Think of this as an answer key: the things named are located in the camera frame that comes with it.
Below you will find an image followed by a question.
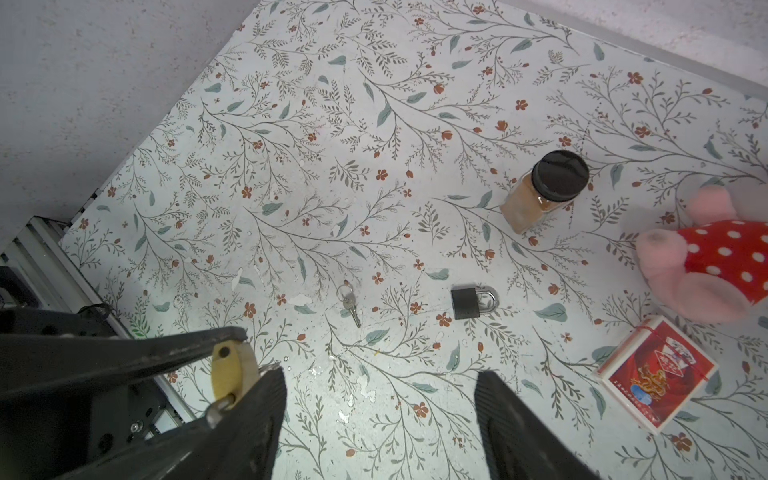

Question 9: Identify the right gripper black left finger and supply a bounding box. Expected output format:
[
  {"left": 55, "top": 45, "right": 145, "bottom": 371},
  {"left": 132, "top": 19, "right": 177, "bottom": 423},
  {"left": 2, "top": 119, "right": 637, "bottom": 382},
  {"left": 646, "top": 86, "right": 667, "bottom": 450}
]
[{"left": 61, "top": 367, "right": 287, "bottom": 479}]

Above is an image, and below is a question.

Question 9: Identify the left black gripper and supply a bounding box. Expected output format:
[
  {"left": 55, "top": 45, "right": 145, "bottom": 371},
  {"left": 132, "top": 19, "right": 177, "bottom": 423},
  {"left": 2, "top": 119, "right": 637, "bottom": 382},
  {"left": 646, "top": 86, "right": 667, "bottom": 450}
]
[{"left": 1, "top": 308, "right": 247, "bottom": 479}]

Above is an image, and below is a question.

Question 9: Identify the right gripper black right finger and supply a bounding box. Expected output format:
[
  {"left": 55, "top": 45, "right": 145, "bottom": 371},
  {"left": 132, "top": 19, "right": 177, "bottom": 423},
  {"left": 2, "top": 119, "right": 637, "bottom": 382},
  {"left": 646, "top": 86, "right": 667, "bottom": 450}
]
[{"left": 474, "top": 371, "right": 598, "bottom": 480}]

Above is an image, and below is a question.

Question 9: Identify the small silver key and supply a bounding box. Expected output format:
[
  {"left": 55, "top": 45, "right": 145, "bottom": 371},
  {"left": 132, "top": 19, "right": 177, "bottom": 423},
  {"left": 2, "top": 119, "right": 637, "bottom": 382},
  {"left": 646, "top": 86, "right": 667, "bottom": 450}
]
[{"left": 336, "top": 282, "right": 362, "bottom": 328}]

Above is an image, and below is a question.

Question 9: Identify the small black padlock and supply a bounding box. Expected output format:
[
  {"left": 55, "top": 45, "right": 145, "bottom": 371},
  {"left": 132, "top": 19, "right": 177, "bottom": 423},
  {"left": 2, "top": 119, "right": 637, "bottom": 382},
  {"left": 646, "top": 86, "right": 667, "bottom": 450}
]
[{"left": 450, "top": 286, "right": 500, "bottom": 320}]

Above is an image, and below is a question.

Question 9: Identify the red playing card box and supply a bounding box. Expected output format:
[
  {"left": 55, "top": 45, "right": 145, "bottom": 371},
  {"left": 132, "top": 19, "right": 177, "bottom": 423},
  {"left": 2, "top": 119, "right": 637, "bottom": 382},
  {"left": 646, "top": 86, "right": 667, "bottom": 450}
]
[{"left": 596, "top": 315, "right": 719, "bottom": 434}]

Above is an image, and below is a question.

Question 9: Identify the pink plush toy red dress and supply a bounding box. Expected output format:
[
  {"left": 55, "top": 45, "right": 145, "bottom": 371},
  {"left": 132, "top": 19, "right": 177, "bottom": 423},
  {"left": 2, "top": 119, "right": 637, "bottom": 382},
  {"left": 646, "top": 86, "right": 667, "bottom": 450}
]
[{"left": 636, "top": 186, "right": 767, "bottom": 324}]

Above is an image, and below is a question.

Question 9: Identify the spice jar with black lid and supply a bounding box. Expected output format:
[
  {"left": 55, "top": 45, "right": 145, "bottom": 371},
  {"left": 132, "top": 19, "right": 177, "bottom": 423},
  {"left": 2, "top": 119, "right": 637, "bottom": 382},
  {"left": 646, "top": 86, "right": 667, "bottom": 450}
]
[{"left": 500, "top": 150, "right": 589, "bottom": 234}]

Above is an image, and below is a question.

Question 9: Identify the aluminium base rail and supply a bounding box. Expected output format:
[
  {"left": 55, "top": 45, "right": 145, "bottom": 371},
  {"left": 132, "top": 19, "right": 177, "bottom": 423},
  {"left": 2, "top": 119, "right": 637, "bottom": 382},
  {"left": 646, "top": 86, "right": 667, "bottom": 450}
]
[{"left": 0, "top": 215, "right": 199, "bottom": 424}]

